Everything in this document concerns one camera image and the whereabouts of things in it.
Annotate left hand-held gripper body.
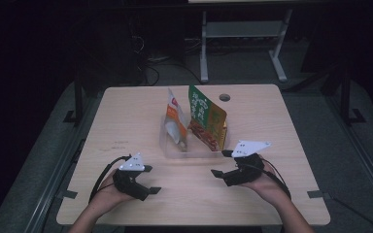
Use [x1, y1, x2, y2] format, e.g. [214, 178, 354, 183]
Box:
[112, 152, 151, 202]

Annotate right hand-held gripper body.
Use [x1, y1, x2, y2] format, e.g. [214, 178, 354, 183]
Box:
[222, 139, 272, 187]

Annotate person's right hand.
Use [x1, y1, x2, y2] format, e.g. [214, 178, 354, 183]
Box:
[239, 154, 291, 208]

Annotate person's left hand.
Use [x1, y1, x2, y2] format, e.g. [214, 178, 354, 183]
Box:
[91, 168, 137, 215]

